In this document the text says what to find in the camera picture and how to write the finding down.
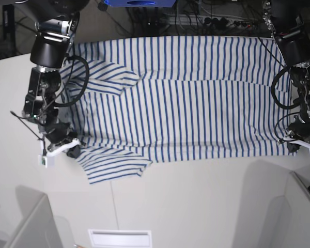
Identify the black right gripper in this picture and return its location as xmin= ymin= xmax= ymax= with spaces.
xmin=42 ymin=122 xmax=81 ymax=158

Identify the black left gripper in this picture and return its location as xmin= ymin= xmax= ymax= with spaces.
xmin=287 ymin=119 xmax=310 ymax=152

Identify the blue white striped T-shirt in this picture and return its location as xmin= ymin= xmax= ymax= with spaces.
xmin=60 ymin=36 xmax=289 ymax=184

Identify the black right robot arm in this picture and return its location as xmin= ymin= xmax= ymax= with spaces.
xmin=14 ymin=1 xmax=88 ymax=158

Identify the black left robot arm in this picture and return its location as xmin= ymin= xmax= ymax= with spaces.
xmin=262 ymin=1 xmax=310 ymax=155

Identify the grey right partition panel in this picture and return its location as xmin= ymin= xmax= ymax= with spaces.
xmin=282 ymin=173 xmax=310 ymax=247

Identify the grey partition panel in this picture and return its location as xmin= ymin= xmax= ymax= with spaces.
xmin=0 ymin=193 xmax=63 ymax=248
xmin=282 ymin=173 xmax=310 ymax=247

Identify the grey left partition panel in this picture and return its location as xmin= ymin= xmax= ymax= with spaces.
xmin=0 ymin=193 xmax=63 ymax=248

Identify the white label plate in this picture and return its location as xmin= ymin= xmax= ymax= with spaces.
xmin=88 ymin=229 xmax=152 ymax=248

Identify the blue box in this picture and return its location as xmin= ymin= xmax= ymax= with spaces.
xmin=104 ymin=0 xmax=176 ymax=8

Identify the white power strip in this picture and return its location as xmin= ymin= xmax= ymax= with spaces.
xmin=163 ymin=13 xmax=257 ymax=27

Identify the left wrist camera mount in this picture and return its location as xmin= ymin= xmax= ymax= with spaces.
xmin=278 ymin=136 xmax=310 ymax=156

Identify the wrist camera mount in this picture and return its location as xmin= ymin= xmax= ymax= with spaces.
xmin=278 ymin=136 xmax=310 ymax=156
xmin=38 ymin=138 xmax=82 ymax=168

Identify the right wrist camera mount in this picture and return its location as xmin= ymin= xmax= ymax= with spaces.
xmin=38 ymin=138 xmax=82 ymax=168

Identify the black left floor post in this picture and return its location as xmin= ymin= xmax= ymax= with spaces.
xmin=2 ymin=5 xmax=17 ymax=56

